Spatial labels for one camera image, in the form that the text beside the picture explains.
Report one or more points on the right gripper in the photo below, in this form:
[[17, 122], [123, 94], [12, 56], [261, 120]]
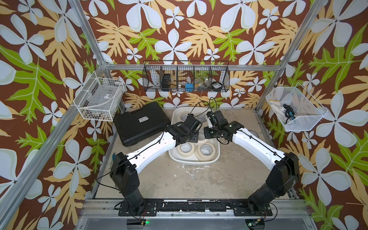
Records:
[[206, 131]]

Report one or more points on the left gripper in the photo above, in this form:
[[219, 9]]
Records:
[[195, 137]]

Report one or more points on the masking tape roll one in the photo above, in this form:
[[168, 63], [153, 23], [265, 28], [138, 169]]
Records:
[[186, 149]]

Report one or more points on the white plastic storage box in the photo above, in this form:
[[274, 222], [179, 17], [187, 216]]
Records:
[[193, 160]]

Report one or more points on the masking tape roll two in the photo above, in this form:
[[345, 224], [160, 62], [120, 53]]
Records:
[[205, 152]]

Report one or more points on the masking tape roll four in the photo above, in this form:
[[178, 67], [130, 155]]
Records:
[[201, 136]]

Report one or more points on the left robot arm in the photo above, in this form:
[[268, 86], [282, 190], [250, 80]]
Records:
[[126, 168]]

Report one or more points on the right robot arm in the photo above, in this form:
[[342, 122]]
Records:
[[283, 167]]

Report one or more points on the masking tape roll six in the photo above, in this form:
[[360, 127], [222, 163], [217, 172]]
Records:
[[202, 118]]

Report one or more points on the masking tape roll five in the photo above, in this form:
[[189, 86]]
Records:
[[183, 117]]

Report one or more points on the blue box in basket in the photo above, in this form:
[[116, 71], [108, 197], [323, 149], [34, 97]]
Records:
[[189, 87]]

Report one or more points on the black box in basket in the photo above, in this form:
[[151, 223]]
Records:
[[166, 82]]

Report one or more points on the black plastic tool case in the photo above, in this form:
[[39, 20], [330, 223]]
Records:
[[138, 125]]

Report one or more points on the white mesh basket right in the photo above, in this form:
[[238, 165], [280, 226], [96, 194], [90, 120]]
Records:
[[296, 108]]

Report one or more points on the black wire basket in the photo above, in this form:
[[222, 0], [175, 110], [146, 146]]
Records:
[[208, 76]]

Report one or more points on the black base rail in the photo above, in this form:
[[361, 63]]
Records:
[[151, 207]]

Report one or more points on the white wire basket left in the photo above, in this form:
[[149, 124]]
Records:
[[100, 99]]

